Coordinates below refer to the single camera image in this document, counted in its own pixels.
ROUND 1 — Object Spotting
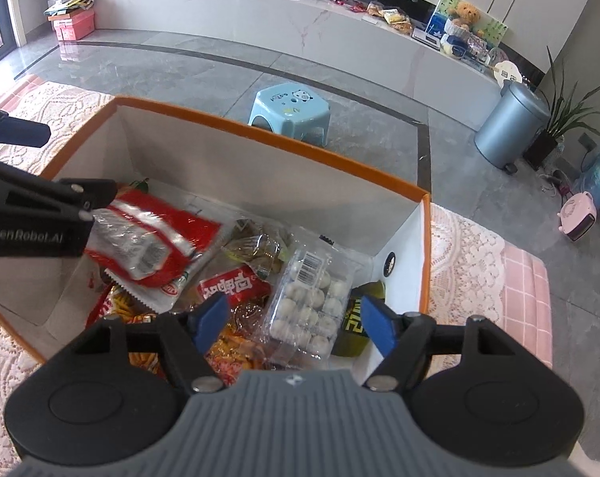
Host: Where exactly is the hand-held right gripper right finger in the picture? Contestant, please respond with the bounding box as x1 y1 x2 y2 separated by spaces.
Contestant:
359 294 525 392

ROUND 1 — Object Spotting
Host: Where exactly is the pink box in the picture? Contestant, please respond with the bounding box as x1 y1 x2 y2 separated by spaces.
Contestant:
48 7 97 42

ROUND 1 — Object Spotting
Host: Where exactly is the clear tray of white balls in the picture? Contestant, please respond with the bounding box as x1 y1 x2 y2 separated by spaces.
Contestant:
260 237 358 361

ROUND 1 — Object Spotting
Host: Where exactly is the red snack packet white label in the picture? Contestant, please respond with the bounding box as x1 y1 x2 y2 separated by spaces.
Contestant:
83 186 224 290

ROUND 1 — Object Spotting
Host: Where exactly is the grey trash can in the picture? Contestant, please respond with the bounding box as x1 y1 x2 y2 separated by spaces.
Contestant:
473 79 551 176

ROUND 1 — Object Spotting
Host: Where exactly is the potted plant black pot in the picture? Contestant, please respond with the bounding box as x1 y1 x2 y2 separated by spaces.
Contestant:
522 45 600 171

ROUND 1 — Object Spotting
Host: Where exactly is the clear meat packet red label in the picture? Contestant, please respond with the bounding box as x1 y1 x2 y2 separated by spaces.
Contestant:
195 265 274 345

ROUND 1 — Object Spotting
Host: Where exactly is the green dotted picture board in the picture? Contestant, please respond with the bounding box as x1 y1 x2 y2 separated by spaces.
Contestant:
426 0 509 47

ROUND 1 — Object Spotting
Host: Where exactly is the silver kitchen scale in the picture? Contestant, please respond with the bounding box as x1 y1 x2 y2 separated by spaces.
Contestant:
411 24 443 43

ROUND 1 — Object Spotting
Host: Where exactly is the yellow black snack packet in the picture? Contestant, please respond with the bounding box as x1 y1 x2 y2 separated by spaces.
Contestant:
330 281 388 359

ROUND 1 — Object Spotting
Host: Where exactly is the light blue plastic stool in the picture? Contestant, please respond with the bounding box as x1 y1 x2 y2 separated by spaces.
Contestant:
247 84 331 148

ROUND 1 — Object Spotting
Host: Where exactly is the pink checked tablecloth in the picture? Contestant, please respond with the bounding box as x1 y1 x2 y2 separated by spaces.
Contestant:
2 74 553 366

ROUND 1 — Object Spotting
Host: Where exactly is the stack of papers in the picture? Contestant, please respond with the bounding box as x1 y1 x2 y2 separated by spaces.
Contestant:
43 0 98 16

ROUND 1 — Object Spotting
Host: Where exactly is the clear packet of green snacks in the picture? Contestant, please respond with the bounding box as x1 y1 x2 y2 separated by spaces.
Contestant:
223 217 301 280

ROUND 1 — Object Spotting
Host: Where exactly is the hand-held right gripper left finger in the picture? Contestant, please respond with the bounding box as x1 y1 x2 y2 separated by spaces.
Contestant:
71 292 231 392

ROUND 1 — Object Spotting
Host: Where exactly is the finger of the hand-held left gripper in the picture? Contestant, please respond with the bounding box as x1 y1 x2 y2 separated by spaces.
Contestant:
0 107 52 148
0 154 118 221

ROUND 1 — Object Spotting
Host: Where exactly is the round white hand fan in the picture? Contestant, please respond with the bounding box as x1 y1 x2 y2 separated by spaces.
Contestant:
489 59 522 83

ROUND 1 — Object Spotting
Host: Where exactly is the red yellow striped snack packet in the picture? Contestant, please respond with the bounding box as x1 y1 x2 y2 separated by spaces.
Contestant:
83 282 167 374

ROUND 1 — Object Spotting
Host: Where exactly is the orange cardboard box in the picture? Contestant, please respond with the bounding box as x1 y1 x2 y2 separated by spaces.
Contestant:
0 95 432 388

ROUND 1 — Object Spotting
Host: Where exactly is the pile of snack bags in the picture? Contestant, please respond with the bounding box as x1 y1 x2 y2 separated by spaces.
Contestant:
366 0 414 36

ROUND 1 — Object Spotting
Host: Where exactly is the brown teddy bear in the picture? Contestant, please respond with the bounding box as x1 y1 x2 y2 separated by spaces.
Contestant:
449 2 481 31

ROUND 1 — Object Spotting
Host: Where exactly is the white marble TV console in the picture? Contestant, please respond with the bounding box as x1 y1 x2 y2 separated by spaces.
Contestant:
46 0 554 91

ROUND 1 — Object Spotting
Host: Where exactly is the orange snack packet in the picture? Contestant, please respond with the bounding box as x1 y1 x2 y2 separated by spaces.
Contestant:
204 318 277 389

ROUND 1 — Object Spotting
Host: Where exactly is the pink heater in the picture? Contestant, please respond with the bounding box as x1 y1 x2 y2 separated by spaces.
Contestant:
557 191 599 242

